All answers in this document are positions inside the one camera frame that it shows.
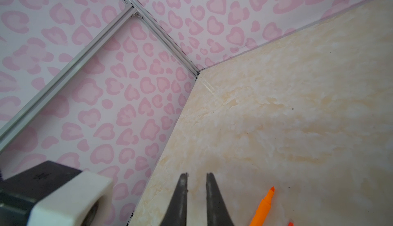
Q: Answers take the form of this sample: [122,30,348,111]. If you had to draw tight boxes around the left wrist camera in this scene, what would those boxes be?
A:
[1,161,114,226]

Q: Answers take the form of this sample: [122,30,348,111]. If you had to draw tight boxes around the diagonal aluminium frame bar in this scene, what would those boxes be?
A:
[1,4,137,152]

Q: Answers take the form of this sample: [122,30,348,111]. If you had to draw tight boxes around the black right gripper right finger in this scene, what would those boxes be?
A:
[206,173,234,226]

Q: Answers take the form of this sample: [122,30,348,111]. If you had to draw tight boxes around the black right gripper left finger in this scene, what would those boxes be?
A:
[160,173,188,226]

